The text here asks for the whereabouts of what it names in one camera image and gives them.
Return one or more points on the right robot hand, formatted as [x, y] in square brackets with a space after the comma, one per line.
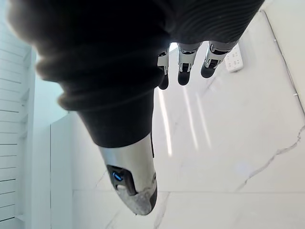
[102, 59]

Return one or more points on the white slatted cabinet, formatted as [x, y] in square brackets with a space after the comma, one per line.
[13, 119]

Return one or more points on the white cabinet panel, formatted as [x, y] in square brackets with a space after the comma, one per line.
[60, 171]

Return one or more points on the white power strip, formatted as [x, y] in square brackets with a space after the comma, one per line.
[234, 59]

